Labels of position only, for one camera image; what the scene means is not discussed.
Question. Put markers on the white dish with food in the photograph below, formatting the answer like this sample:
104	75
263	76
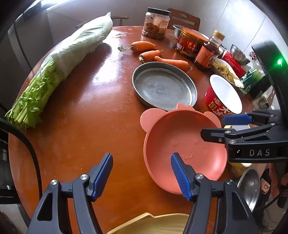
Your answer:
223	69

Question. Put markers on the wooden chair with backrest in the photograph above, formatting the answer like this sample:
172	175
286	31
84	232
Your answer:
183	19

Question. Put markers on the carrot farthest back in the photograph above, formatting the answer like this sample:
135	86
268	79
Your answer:
138	46

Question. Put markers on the pink bear-shaped plate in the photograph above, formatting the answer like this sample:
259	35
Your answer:
179	131

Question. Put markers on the yellow shell-shaped plate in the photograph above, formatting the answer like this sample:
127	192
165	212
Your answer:
148	223

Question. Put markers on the red chili sauce jar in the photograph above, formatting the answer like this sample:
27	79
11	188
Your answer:
190	42

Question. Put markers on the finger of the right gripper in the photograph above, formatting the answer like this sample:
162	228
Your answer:
257	117
270	133

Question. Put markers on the stainless steel pan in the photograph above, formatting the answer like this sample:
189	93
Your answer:
161	85

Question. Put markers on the red cigarette box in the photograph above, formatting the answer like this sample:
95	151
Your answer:
237	68

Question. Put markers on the green plastic bottle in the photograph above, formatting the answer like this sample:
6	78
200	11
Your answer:
250	79

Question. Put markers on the carrot nearest pan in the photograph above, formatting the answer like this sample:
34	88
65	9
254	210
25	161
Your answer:
181	64

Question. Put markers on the clear jar black lid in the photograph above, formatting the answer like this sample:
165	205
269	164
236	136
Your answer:
156	23

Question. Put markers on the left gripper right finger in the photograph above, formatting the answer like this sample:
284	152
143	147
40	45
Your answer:
195	188

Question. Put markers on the red paper noodle bowl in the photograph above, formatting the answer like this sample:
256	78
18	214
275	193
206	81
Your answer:
221	98

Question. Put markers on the bagged celery bunch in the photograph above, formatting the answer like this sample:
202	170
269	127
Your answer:
55	68

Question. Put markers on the stainless steel bowl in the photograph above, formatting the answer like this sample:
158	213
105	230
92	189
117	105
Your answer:
249	185

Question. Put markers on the carrot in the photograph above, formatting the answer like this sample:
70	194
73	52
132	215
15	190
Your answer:
149	56
138	46

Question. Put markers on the brown sauce bottle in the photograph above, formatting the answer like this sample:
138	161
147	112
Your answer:
209	51

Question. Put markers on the steel bowl behind jars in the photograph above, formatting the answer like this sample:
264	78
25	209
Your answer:
177	30

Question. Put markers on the yellow bowl white inside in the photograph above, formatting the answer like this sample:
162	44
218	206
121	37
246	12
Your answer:
237	169

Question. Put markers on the person's right hand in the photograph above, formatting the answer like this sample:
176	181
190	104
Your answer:
273	184

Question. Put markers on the middle carrot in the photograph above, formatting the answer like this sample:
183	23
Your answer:
149	56

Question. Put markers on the black thermos flask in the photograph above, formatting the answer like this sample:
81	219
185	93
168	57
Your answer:
260	87

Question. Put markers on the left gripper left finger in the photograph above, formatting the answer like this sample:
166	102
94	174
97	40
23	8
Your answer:
86	189

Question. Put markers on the small steel cup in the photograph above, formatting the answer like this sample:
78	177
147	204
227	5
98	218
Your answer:
238	55

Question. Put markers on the dark refrigerator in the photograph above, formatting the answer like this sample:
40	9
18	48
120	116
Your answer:
27	40

